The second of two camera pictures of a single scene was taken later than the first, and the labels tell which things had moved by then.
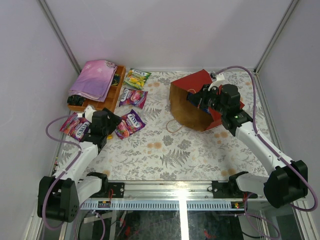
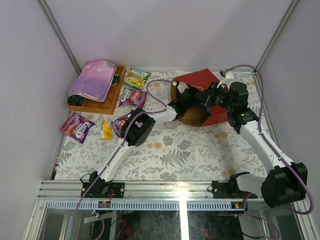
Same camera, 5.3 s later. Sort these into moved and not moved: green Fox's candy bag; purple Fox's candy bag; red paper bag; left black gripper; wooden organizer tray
Moved: left black gripper; red paper bag
Not moved: wooden organizer tray; green Fox's candy bag; purple Fox's candy bag
